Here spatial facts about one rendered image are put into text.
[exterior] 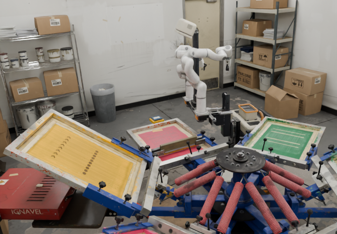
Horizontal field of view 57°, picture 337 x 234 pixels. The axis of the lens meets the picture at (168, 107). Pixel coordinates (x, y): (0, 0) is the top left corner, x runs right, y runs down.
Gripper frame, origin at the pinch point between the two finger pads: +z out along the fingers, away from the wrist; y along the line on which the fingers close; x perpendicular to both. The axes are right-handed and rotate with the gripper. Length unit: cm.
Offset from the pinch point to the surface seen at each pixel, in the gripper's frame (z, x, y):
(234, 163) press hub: -74, -22, -134
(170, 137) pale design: 14, 44, -82
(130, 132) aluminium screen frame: 11, 85, -85
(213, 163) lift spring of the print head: -64, -9, -132
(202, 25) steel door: 225, 94, 288
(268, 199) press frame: -47, -46, -144
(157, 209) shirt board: -44, 25, -163
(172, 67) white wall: 256, 145, 191
